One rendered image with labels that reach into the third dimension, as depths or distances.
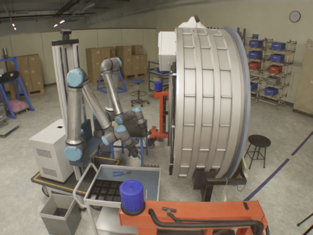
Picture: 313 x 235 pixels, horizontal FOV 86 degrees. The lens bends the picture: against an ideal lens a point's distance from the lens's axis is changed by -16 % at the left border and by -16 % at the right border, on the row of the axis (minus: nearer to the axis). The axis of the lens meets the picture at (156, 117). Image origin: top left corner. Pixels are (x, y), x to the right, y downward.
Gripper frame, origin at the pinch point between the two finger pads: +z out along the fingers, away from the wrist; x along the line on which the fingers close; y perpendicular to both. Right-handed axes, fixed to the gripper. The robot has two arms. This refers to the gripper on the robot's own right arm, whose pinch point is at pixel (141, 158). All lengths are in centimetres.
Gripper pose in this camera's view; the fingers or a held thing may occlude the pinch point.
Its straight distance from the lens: 180.5
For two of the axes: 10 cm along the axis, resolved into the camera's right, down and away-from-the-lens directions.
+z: 4.1, 8.1, 4.3
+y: -9.1, 3.3, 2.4
